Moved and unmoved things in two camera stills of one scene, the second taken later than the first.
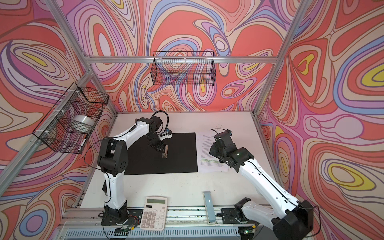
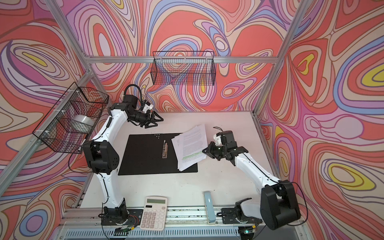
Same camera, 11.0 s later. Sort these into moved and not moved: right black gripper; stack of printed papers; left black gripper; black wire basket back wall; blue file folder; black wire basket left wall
Moved: stack of printed papers; left black gripper
Not moved: blue file folder; black wire basket back wall; right black gripper; black wire basket left wall
